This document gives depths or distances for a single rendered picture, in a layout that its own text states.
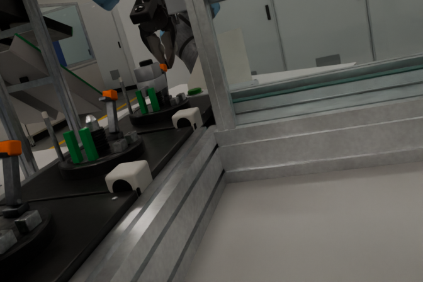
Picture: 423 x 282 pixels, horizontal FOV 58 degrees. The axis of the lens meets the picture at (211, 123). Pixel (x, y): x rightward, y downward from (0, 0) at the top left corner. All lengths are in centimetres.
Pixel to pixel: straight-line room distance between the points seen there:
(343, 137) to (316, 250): 22
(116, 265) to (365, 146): 43
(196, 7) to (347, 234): 40
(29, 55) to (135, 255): 62
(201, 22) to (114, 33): 832
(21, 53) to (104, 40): 819
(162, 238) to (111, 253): 7
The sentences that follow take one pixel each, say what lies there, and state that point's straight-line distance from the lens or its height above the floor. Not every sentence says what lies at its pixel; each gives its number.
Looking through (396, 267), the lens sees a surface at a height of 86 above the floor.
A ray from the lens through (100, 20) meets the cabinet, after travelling 907.
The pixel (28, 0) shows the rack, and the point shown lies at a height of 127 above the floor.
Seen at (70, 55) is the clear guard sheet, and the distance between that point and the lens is 721.
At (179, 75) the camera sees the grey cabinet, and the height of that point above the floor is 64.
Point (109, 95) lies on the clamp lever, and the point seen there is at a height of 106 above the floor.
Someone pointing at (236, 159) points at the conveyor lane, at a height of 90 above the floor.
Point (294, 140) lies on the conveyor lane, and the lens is 65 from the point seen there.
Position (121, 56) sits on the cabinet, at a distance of 895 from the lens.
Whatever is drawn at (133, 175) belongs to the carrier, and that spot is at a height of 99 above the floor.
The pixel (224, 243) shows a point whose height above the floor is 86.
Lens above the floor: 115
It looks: 15 degrees down
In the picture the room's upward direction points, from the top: 15 degrees counter-clockwise
